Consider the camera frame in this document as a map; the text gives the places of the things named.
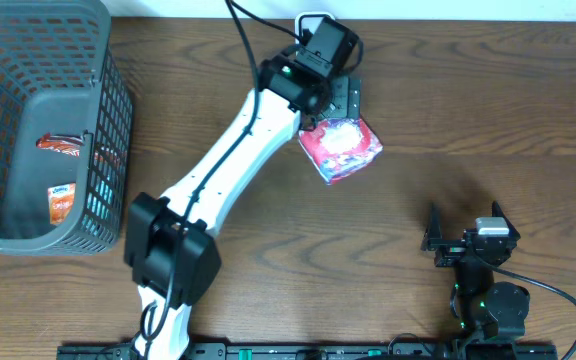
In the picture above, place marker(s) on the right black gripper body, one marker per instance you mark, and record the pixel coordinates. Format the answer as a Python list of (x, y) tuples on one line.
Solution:
[(458, 248)]

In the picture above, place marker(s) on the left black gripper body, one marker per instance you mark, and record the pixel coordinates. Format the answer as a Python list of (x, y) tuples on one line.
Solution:
[(343, 100)]

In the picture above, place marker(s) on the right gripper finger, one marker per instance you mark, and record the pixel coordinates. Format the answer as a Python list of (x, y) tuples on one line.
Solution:
[(433, 230), (497, 211)]

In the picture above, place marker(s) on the red purple snack pack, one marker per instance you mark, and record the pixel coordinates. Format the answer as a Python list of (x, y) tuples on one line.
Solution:
[(339, 147)]

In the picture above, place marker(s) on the orange red bar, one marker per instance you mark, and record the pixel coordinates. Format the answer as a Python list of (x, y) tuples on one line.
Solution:
[(72, 144)]

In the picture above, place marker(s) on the small orange tissue pack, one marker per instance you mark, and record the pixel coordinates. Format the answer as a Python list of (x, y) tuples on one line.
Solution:
[(60, 202)]

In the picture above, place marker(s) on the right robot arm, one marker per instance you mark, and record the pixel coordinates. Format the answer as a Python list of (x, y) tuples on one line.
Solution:
[(492, 314)]

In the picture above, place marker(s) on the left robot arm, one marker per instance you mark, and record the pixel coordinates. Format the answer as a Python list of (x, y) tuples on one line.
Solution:
[(170, 240)]

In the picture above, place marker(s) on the white barcode scanner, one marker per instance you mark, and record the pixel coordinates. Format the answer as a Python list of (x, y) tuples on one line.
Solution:
[(306, 23)]

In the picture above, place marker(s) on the grey plastic mesh basket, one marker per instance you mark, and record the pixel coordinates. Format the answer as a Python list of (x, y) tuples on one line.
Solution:
[(58, 76)]

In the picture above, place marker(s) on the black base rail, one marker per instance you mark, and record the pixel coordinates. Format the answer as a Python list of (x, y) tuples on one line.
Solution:
[(401, 350)]

